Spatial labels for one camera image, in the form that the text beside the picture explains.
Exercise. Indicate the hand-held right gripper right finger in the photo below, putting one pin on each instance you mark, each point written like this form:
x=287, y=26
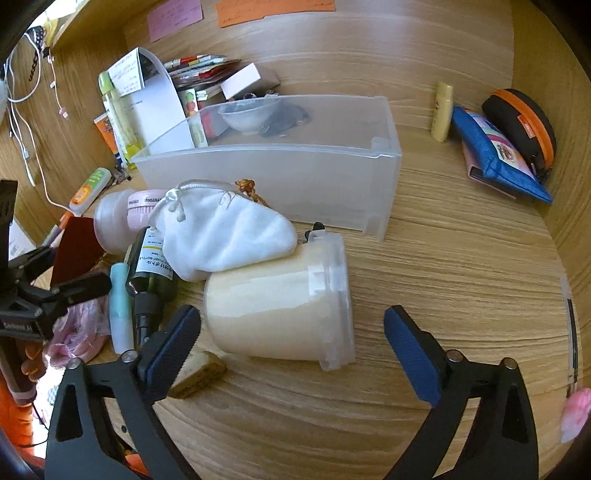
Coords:
x=413, y=355

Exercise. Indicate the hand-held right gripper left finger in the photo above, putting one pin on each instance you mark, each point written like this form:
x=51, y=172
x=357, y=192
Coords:
x=173, y=350

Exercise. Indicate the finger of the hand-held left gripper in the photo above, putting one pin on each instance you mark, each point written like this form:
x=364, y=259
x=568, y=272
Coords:
x=78, y=288
x=34, y=265

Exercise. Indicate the cream plastic jar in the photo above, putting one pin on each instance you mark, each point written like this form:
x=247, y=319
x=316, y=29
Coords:
x=277, y=314

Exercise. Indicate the translucent plastic storage bin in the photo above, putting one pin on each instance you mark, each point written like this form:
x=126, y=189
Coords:
x=277, y=184

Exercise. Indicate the person's left forearm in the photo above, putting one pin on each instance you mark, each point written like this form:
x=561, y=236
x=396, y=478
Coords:
x=14, y=415

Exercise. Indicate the wooden desktop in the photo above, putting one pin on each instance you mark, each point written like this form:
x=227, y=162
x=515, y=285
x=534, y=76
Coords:
x=461, y=277

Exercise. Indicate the person's left hand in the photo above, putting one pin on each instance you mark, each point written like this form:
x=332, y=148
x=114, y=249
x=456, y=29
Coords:
x=33, y=364

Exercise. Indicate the white paper sheet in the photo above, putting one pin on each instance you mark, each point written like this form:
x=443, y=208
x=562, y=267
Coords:
x=21, y=237

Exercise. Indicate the cork stopper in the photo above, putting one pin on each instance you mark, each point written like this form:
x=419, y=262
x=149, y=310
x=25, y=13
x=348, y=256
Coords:
x=198, y=374

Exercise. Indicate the dark red card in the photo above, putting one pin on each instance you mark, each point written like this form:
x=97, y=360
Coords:
x=78, y=244

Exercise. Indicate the orange marker pen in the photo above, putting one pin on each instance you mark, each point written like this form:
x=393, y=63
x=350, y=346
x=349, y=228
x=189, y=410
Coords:
x=60, y=226

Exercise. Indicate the mint green tube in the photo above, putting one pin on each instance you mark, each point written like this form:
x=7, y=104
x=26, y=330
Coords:
x=121, y=314

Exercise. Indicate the dark green pump bottle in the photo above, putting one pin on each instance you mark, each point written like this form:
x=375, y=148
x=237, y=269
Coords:
x=154, y=281

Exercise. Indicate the green white tube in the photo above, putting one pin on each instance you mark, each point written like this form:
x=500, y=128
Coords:
x=90, y=189

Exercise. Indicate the dark metal clips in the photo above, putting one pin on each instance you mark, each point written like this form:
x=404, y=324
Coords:
x=122, y=171

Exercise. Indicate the orange tube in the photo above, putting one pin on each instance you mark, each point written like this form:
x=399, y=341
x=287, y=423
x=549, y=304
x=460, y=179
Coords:
x=105, y=134

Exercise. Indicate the small black clip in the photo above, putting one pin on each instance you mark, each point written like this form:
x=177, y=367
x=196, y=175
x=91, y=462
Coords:
x=317, y=227

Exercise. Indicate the yellow green bottle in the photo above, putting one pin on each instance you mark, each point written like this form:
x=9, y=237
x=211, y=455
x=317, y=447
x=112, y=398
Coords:
x=120, y=129

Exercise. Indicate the white paper holder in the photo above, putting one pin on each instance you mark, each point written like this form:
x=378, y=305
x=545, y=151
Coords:
x=157, y=110

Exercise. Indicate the pink wallet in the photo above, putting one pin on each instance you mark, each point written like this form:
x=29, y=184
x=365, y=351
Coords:
x=473, y=166

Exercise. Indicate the fruit print carton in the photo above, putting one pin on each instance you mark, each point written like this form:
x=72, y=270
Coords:
x=191, y=115

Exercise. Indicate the small red box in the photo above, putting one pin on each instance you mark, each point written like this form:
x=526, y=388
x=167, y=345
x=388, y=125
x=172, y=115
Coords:
x=210, y=124

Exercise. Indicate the white handwritten note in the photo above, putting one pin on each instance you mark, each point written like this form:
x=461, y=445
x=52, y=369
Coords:
x=124, y=74

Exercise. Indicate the blue zip pouch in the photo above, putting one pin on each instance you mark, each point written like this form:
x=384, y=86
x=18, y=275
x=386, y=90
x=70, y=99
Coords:
x=475, y=138

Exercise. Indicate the clear plastic bowl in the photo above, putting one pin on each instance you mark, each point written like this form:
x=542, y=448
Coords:
x=244, y=120

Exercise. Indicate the pale yellow tube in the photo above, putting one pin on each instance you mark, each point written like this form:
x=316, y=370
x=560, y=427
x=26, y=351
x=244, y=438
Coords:
x=441, y=115

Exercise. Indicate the stack of booklets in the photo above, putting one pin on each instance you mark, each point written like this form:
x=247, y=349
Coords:
x=203, y=76

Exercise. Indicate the red white pen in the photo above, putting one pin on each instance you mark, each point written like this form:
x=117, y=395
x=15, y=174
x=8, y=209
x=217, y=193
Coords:
x=189, y=61

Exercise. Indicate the black key fob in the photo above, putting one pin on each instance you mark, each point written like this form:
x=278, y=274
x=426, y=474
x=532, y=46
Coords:
x=281, y=120

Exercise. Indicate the black orange zip case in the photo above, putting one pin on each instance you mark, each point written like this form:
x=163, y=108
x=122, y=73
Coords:
x=508, y=110

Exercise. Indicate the white and brown small box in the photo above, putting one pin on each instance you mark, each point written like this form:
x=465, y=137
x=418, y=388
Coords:
x=240, y=81

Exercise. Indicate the small metal trinkets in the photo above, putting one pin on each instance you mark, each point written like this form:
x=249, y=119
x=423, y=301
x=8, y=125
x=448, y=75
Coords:
x=268, y=94

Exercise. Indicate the pink sticky note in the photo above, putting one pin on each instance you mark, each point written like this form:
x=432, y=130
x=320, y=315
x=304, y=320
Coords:
x=175, y=18

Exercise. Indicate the orange sticky note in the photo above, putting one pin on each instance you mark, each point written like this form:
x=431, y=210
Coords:
x=268, y=11

